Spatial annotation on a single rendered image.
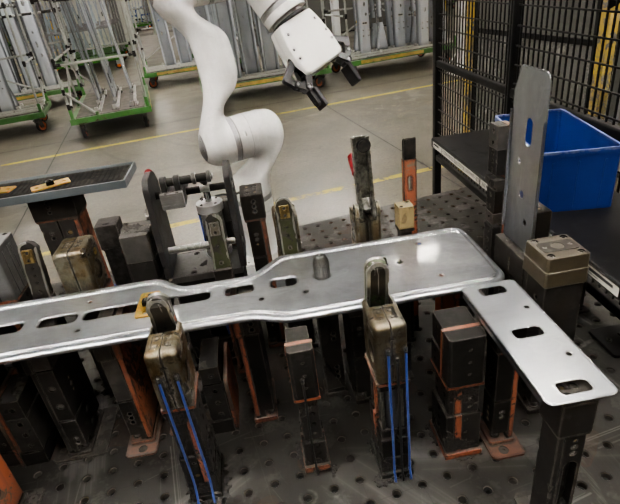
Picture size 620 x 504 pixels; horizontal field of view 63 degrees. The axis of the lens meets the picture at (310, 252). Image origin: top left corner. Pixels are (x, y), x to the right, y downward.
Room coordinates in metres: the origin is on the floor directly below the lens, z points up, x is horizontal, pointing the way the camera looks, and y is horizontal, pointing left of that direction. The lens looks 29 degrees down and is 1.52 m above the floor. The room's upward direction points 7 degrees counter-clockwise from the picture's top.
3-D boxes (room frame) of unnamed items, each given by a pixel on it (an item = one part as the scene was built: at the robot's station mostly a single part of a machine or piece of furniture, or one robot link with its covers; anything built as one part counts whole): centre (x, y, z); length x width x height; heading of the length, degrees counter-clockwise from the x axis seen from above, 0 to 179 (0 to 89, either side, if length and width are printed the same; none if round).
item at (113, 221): (1.03, 0.43, 0.90); 0.05 x 0.05 x 0.40; 4
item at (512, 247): (0.86, -0.41, 0.85); 0.12 x 0.03 x 0.30; 4
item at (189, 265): (1.03, 0.24, 0.94); 0.18 x 0.13 x 0.49; 94
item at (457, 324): (0.67, -0.23, 0.84); 0.11 x 0.10 x 0.28; 4
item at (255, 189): (1.05, 0.11, 0.91); 0.07 x 0.05 x 0.42; 4
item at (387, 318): (0.65, -0.10, 0.87); 0.12 x 0.09 x 0.35; 4
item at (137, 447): (0.81, 0.40, 0.84); 0.17 x 0.06 x 0.29; 4
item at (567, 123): (1.07, -0.56, 1.10); 0.30 x 0.17 x 0.13; 175
